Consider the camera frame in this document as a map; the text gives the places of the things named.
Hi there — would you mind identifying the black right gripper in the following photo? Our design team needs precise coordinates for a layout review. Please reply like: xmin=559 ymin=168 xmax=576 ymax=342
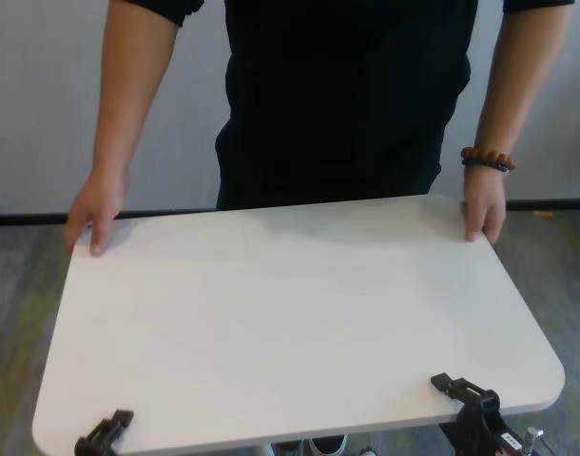
xmin=430 ymin=372 xmax=524 ymax=456

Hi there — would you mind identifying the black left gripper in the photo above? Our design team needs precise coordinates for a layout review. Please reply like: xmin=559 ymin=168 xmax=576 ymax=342
xmin=74 ymin=408 xmax=135 ymax=456

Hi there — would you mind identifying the white pedestal table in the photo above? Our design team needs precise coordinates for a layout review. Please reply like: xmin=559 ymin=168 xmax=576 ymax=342
xmin=31 ymin=193 xmax=567 ymax=456

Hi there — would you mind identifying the person's bare right forearm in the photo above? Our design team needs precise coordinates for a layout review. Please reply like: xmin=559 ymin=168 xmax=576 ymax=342
xmin=87 ymin=9 xmax=180 ymax=180

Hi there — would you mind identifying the person's bare left forearm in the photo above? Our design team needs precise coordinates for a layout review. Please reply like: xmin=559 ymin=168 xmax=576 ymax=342
xmin=470 ymin=0 xmax=574 ymax=158

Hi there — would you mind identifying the person's left hand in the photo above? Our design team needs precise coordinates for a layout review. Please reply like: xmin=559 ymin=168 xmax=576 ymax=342
xmin=460 ymin=165 xmax=509 ymax=243

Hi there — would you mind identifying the person's right hand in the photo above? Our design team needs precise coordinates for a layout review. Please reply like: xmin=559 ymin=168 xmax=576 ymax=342
xmin=64 ymin=165 xmax=129 ymax=257

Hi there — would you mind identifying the black white left sneaker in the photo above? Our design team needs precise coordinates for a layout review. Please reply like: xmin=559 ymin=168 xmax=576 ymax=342
xmin=308 ymin=432 xmax=349 ymax=456

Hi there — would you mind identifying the person's body in black clothes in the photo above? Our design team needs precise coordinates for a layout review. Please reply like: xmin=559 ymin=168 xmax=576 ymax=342
xmin=123 ymin=0 xmax=486 ymax=210

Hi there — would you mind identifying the dark bead bracelet yellow bead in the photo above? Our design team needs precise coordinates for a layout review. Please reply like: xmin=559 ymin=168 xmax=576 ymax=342
xmin=462 ymin=160 xmax=510 ymax=175

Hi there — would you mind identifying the brown wooden bead bracelet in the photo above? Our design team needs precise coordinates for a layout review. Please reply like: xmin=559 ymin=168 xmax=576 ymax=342
xmin=460 ymin=145 xmax=516 ymax=170

